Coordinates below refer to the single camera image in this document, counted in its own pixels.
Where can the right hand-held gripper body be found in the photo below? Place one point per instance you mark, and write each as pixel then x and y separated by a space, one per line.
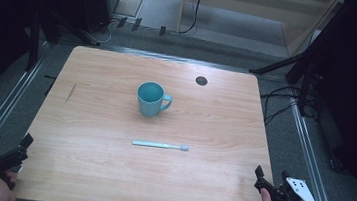
pixel 287 195

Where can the light blue toothbrush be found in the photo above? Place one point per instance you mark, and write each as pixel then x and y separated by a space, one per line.
pixel 155 144

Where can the teal ceramic mug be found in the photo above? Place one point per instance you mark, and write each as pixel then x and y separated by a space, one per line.
pixel 149 104

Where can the black metal stand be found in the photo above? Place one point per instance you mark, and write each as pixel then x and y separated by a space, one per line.
pixel 34 41
pixel 304 80

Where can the dark round table grommet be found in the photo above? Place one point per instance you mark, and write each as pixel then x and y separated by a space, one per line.
pixel 201 80

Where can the black tape strip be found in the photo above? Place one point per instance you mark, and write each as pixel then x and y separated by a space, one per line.
pixel 136 24
pixel 122 22
pixel 162 30

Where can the light wooden shelf unit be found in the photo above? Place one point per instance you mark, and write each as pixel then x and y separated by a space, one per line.
pixel 260 8

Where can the metal floor rail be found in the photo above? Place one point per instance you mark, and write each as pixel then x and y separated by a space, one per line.
pixel 12 96
pixel 313 168

